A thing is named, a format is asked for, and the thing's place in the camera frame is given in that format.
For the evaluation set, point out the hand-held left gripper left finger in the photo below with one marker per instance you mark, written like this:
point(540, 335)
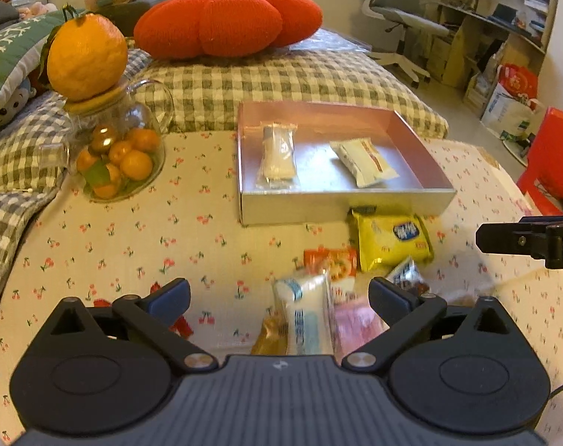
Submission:
point(170, 295)

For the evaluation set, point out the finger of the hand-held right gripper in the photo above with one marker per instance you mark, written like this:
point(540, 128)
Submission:
point(509, 238)

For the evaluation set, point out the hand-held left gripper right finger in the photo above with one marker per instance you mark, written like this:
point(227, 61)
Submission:
point(383, 295)

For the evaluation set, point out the small blue white candy packet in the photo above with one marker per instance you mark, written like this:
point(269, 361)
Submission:
point(409, 278)

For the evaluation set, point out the pink snack packet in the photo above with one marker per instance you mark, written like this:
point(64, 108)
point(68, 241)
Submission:
point(355, 330)

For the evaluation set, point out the yellow snack packet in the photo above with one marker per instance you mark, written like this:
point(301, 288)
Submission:
point(383, 241)

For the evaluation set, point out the orange biscuit packet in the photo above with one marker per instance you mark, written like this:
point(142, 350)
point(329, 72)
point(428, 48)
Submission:
point(337, 262)

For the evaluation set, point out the white blue snack packet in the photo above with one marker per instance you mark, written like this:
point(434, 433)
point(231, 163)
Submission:
point(309, 316)

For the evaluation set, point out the small amber snack packet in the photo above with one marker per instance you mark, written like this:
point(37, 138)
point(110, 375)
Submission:
point(272, 334)

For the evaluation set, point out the pink silver cardboard box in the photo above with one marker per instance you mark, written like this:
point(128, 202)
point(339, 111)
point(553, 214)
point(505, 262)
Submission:
point(286, 206)

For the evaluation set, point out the cherry printed cloth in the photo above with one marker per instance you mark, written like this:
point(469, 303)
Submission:
point(170, 241)

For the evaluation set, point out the red plastic chair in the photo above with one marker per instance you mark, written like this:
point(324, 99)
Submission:
point(555, 148)

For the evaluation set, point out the white blue shopping bag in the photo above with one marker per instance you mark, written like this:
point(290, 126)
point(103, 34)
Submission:
point(509, 116)

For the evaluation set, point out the cream red-striped snack packet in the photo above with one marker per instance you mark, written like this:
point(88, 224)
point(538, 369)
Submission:
point(362, 162)

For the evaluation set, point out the cluster of small oranges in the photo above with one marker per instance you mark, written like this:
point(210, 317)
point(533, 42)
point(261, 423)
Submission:
point(135, 165)

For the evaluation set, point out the red shopping bag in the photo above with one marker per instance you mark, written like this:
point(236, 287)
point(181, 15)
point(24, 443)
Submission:
point(518, 81)

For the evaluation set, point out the clear packet with white snack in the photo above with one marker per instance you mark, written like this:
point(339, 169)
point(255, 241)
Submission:
point(277, 158)

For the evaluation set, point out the glass jar with wooden lid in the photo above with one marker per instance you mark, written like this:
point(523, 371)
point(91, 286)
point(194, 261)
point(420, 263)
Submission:
point(144, 114)

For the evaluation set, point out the wooden desk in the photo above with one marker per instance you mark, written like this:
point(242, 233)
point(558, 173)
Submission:
point(509, 28)

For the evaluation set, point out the grey checked blanket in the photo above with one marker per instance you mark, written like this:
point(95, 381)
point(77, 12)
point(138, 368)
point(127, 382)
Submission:
point(263, 79)

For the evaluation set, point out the blue white plush toy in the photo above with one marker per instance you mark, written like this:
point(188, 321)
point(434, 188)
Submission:
point(7, 109)

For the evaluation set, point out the grey white office chair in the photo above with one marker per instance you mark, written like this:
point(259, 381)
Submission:
point(397, 14)

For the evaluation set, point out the large orange fruit with leaves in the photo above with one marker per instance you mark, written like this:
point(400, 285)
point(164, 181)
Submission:
point(86, 55)

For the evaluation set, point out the clear plastic bag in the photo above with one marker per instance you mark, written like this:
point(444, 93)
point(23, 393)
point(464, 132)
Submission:
point(328, 42)

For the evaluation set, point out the red tomato-shaped knitted cushion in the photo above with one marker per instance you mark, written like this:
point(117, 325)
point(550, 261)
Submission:
point(216, 23)

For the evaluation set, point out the dark grey pillow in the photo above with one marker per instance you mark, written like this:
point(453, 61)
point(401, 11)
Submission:
point(123, 14)

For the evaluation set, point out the green snowflake pillow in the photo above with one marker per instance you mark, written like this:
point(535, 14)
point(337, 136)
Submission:
point(7, 55)

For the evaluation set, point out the dark grey cushion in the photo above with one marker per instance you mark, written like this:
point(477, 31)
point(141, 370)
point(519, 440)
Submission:
point(0, 14)

